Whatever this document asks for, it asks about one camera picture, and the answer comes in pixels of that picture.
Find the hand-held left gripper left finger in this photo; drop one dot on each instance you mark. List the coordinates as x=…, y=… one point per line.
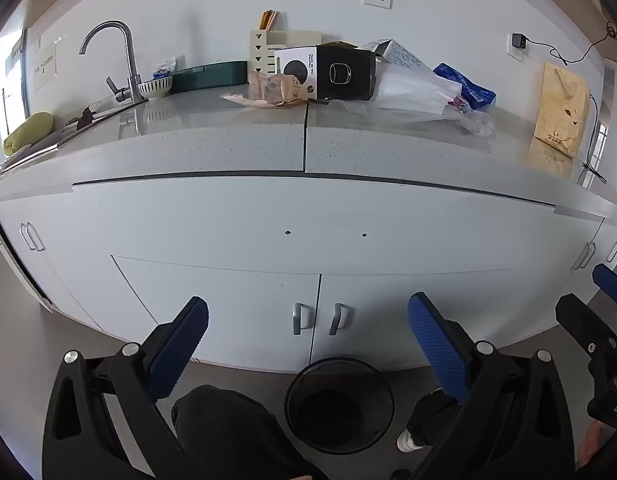
x=181, y=350

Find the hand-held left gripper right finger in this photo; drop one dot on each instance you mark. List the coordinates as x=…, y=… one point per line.
x=436, y=345

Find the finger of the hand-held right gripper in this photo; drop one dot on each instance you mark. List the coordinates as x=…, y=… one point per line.
x=583, y=322
x=613, y=282

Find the black mesh trash bin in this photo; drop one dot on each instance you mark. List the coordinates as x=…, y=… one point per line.
x=338, y=410

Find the clear plastic bag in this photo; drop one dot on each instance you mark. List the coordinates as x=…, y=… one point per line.
x=463, y=121

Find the white plastic bag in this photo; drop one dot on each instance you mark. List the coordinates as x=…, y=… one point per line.
x=413, y=92

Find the silver toothpaste box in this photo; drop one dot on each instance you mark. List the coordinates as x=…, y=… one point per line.
x=401, y=54

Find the person's right hand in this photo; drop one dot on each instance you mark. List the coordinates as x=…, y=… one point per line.
x=590, y=442

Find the person's right leg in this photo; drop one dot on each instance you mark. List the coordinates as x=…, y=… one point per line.
x=431, y=420

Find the person's leg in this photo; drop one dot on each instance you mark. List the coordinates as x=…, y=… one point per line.
x=228, y=435
x=431, y=420

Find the person's left leg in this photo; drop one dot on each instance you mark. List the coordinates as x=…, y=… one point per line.
x=228, y=435

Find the white sneaker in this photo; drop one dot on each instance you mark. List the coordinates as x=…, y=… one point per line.
x=406, y=441

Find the kraft paper coffee bag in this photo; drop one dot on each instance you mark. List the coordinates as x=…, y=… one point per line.
x=561, y=110

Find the blue plastic packet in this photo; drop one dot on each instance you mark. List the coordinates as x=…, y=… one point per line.
x=471, y=85

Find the stainless steel sink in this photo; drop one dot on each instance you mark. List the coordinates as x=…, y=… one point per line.
x=63, y=135

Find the black plug-in charger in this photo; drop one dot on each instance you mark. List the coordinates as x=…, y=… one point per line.
x=519, y=42

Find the striped ceramic bowl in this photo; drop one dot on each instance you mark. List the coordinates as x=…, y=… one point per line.
x=156, y=88

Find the yellow-green cloth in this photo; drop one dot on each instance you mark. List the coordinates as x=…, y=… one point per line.
x=28, y=132

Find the dark green storage box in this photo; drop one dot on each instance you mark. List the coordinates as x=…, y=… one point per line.
x=208, y=76

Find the crumpled brown paper bag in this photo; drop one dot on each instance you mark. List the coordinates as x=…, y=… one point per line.
x=276, y=91

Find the small blue white packet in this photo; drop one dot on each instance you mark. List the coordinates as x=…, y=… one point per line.
x=164, y=69

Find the black and white carton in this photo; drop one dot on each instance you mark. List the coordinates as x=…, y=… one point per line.
x=338, y=75

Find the steel kitchen faucet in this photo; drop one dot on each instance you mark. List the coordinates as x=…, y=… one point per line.
x=133, y=60

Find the window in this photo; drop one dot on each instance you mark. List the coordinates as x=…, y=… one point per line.
x=11, y=95

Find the cream utensil organizer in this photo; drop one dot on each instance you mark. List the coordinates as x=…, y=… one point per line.
x=293, y=39

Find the wooden chopsticks bundle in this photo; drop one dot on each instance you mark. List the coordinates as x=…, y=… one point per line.
x=267, y=20

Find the paper wall notice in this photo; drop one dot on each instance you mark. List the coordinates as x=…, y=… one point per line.
x=46, y=65

